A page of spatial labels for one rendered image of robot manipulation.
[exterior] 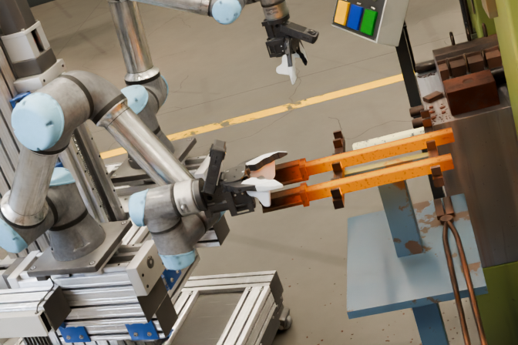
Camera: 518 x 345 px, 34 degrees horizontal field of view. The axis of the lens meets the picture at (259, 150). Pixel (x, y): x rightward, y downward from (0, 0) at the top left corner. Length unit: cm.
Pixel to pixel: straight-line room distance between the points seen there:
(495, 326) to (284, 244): 140
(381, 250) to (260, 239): 176
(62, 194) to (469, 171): 105
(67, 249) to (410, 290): 93
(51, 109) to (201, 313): 135
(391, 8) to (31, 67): 109
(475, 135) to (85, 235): 104
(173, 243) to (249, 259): 179
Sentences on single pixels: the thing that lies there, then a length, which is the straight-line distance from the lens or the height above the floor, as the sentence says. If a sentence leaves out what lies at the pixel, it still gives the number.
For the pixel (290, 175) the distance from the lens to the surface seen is 194.
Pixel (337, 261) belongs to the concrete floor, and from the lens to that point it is 346.
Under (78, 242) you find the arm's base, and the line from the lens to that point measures 234.
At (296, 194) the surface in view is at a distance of 181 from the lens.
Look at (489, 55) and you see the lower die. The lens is 230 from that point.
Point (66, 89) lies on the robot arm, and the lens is 193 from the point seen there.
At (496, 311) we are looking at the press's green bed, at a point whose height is 32.
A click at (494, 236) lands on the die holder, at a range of 234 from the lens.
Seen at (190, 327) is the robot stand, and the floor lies 21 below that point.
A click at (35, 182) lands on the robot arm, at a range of 207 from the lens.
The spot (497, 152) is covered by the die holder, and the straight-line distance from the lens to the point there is 222.
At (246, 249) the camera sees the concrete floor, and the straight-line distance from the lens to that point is 374.
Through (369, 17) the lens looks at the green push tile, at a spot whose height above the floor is 102.
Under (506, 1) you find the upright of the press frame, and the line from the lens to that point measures 181.
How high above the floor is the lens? 183
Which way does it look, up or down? 23 degrees down
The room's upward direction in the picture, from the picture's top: 19 degrees counter-clockwise
